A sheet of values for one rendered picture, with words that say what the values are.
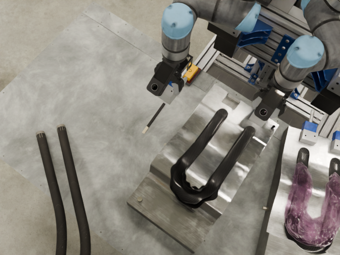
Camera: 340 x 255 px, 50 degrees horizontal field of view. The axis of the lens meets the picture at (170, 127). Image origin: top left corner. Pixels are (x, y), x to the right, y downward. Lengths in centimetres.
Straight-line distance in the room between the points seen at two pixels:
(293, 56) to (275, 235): 52
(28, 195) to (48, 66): 91
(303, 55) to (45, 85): 91
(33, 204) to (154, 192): 109
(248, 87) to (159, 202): 112
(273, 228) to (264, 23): 74
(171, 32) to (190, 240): 62
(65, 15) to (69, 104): 134
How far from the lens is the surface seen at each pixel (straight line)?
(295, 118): 210
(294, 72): 98
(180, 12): 91
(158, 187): 118
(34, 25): 264
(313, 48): 95
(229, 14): 97
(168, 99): 119
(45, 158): 127
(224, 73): 212
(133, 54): 144
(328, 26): 104
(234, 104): 130
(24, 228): 213
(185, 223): 116
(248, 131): 124
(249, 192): 127
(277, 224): 120
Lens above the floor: 201
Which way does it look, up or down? 68 degrees down
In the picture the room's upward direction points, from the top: 6 degrees clockwise
